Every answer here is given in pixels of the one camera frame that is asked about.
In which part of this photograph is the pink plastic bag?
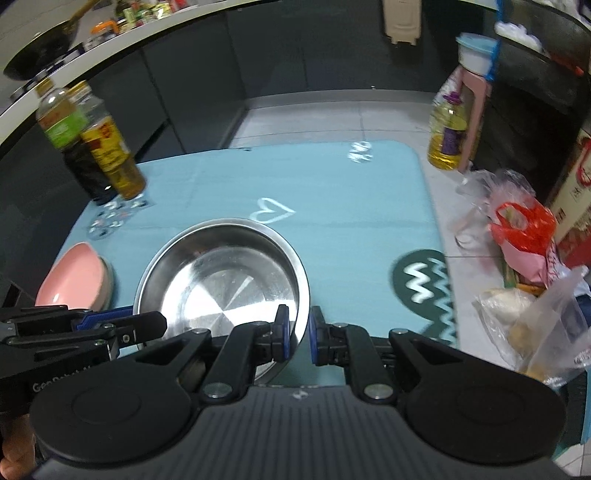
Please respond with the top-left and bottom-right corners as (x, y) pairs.
(501, 231), (567, 289)

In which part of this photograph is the translucent bag with food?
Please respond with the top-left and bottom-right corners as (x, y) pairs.
(475, 265), (591, 389)

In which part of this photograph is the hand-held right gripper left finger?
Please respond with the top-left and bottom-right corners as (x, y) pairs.
(136, 304), (293, 400)

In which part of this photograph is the teal printed tablecloth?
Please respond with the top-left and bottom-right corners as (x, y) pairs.
(57, 138), (461, 387)

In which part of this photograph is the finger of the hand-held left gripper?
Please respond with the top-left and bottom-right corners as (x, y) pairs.
(0, 305), (135, 332)
(0, 311), (168, 364)

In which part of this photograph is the person's left hand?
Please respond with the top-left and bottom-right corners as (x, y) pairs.
(0, 415), (37, 479)

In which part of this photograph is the white kitchen countertop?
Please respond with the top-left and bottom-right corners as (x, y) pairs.
(0, 0), (259, 153)

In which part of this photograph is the pink bowl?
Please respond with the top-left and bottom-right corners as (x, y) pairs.
(34, 242), (112, 310)

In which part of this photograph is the row of condiment jars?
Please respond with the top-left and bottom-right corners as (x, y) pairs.
(115, 0), (195, 25)

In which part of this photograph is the clear plastic bag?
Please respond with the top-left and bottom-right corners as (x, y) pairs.
(454, 168), (537, 250)

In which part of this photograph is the yellow cooking oil bottle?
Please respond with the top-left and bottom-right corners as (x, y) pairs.
(427, 91), (472, 172)

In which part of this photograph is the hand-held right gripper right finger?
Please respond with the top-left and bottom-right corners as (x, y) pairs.
(309, 305), (491, 402)

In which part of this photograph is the white plastic bag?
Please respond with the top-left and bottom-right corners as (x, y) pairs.
(496, 20), (544, 52)

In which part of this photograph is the dark sauce bottle green label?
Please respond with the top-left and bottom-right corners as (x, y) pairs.
(36, 78), (117, 206)

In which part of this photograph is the black side cabinet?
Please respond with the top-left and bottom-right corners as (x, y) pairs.
(478, 18), (591, 210)

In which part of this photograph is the black wok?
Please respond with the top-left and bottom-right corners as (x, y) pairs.
(2, 0), (100, 82)

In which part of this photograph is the stainless steel bowl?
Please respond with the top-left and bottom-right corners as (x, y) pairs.
(133, 219), (310, 385)

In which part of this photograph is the vinegar bottle yellow label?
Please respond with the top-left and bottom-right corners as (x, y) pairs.
(68, 80), (148, 202)

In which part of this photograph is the beige plastic bin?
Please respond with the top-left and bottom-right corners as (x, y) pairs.
(383, 0), (424, 45)

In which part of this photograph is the pink plastic stool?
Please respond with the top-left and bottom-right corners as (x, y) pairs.
(442, 65), (493, 174)

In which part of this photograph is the plastic container blue lid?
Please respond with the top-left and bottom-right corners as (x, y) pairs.
(455, 33), (500, 77)

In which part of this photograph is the cardboard box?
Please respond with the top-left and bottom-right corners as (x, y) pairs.
(549, 128), (591, 269)

